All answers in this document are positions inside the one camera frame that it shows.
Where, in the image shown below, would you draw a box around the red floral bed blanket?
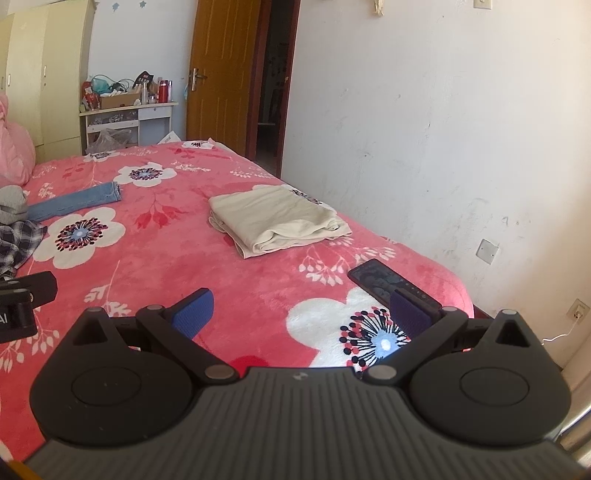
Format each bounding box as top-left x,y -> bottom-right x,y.
1,144 -> 473,460

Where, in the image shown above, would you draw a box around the brown wooden door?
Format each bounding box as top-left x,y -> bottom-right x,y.
186,0 -> 262,154

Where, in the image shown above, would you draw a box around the cream wardrobe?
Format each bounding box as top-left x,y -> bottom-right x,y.
1,1 -> 95,163

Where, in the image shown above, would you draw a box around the pink floral quilt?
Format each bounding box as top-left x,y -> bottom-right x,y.
0,94 -> 36,187

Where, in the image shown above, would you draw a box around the white light switch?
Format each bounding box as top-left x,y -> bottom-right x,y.
473,0 -> 493,10

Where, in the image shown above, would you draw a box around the black white plaid shirt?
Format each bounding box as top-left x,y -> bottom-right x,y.
0,220 -> 47,280

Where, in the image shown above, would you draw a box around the beige khaki jacket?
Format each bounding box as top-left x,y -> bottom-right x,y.
208,185 -> 352,259

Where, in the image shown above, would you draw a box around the black smartphone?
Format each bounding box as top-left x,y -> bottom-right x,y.
346,259 -> 442,323

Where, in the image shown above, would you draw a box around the grey sweater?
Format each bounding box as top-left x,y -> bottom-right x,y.
0,185 -> 28,225

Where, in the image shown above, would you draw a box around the red thermos bottle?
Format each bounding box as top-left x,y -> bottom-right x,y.
157,79 -> 169,103

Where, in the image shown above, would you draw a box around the white cluttered desk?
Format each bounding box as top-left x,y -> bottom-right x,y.
78,68 -> 181,156

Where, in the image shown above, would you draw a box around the cardboard box on desk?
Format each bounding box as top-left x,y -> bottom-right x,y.
100,91 -> 141,110

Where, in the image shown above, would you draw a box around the white charging cable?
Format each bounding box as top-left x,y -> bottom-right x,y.
540,310 -> 584,346

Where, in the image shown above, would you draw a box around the blue denim jeans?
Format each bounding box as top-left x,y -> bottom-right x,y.
27,182 -> 122,222

